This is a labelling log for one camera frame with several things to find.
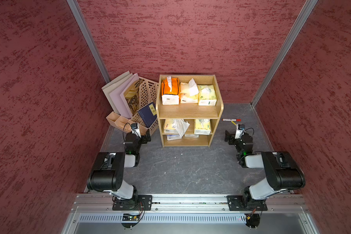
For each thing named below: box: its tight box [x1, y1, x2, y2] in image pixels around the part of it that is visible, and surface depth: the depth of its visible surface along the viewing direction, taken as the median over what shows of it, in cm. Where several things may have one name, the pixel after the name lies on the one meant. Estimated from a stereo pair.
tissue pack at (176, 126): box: [163, 118, 191, 138], surface depth 81 cm
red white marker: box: [222, 118, 242, 122], surface depth 112 cm
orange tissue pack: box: [161, 76, 180, 106], surface depth 75 cm
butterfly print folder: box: [123, 78, 144, 117], surface depth 99 cm
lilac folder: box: [109, 73, 140, 119], surface depth 92 cm
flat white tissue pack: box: [166, 134, 183, 141], surface depth 96 cm
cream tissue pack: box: [179, 78, 199, 104], surface depth 77 cm
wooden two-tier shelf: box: [156, 74, 224, 148], surface depth 77 cm
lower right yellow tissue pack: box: [194, 118, 212, 136], surface depth 81 cm
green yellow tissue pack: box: [197, 84, 217, 106], surface depth 76 cm
